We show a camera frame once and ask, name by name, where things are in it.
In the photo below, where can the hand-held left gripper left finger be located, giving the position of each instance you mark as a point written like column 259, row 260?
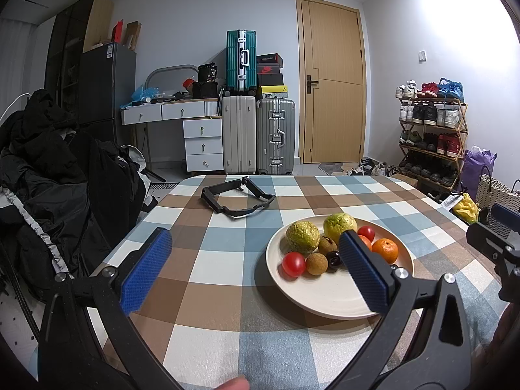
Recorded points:
column 146, row 268

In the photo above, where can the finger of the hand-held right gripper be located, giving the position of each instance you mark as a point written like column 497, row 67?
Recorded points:
column 485, row 235
column 505, row 213

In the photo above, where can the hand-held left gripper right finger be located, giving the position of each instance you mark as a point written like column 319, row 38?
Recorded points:
column 363, row 272

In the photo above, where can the small orange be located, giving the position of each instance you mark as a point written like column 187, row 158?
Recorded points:
column 365, row 244

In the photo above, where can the large orange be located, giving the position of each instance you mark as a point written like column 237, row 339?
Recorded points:
column 385, row 250

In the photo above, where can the dark purple plum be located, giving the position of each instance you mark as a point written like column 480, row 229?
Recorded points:
column 334, row 260

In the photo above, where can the cream round plate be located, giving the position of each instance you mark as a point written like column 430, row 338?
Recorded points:
column 325, row 296

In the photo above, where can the person's left hand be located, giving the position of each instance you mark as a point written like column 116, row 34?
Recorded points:
column 233, row 384

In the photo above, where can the wicker basket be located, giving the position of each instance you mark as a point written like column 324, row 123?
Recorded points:
column 493, row 195

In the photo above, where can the yellow plastic bag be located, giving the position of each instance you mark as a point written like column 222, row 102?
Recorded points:
column 465, row 209

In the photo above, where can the white paper slip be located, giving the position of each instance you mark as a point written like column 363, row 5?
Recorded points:
column 451, row 201

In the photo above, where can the purple bag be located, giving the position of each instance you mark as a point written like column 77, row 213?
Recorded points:
column 477, row 170

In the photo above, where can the smooth yellow-green guava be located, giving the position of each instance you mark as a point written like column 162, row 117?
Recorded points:
column 337, row 225

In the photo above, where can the mottled yellow-green guava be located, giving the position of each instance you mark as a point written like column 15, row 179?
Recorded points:
column 302, row 235

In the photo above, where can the cardboard box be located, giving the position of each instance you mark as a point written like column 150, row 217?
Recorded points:
column 406, row 180

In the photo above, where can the scattered loose shoes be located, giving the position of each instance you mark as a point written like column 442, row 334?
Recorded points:
column 373, row 166

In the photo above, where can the grey door mat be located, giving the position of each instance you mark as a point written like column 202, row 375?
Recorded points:
column 331, row 167

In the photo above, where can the wooden shoe rack with shoes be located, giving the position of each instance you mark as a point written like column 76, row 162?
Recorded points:
column 430, row 115

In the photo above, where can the pile of black clothes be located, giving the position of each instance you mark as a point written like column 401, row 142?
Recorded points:
column 40, row 162

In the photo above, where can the white desk with drawers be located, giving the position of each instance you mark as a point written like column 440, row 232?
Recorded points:
column 202, row 128

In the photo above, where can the white suitcase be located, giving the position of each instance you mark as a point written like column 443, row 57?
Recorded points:
column 239, row 134

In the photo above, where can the silver suitcase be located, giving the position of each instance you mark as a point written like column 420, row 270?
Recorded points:
column 268, row 138

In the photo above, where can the blue plastic bag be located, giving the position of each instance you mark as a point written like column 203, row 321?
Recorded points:
column 142, row 92

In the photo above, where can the wooden door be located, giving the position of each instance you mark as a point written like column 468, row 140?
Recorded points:
column 333, row 89

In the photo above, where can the dark grey refrigerator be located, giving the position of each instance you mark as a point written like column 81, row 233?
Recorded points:
column 105, row 85

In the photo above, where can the red cap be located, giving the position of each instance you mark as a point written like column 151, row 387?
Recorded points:
column 187, row 84

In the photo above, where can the yellow black shoebox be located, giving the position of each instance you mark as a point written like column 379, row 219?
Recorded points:
column 271, row 91

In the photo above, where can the black printed bag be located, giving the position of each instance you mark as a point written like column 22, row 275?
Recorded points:
column 207, row 73

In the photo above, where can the teal suitcase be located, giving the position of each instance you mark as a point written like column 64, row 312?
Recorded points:
column 235, row 61

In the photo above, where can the black orange shoebox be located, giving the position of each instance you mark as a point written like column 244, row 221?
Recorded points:
column 268, row 59

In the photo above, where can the dark tall cabinet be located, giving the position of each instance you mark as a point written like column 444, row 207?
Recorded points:
column 65, row 48

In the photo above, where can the brown cardboard piece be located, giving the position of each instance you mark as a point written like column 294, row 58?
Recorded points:
column 132, row 34

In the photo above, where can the red box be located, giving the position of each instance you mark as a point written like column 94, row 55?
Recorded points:
column 118, row 32

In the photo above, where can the black plastic frame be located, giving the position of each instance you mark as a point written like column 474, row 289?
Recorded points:
column 211, row 200

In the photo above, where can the grey arched frame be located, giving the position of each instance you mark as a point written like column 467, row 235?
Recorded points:
column 162, row 69

